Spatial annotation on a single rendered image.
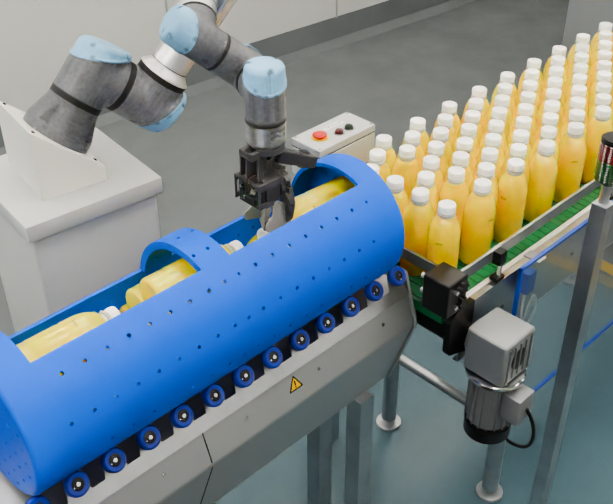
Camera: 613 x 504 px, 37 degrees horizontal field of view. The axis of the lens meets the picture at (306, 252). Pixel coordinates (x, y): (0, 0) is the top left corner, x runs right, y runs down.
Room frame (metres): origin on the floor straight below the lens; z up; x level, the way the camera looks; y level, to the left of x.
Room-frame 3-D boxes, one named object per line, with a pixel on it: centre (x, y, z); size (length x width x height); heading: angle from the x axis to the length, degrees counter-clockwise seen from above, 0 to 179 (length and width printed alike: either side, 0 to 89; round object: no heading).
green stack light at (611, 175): (1.68, -0.65, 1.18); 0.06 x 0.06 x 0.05
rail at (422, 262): (1.73, -0.18, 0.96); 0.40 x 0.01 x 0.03; 44
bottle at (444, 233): (1.66, -0.31, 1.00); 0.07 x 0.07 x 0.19
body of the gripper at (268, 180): (1.48, 0.08, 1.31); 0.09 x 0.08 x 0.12; 134
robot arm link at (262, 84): (1.49, 0.07, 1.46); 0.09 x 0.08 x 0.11; 19
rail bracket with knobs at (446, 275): (1.56, -0.30, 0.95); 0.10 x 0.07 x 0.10; 44
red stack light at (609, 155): (1.68, -0.65, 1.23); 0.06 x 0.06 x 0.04
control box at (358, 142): (2.02, -0.07, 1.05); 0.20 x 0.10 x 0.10; 134
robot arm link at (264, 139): (1.48, 0.07, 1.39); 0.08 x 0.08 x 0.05
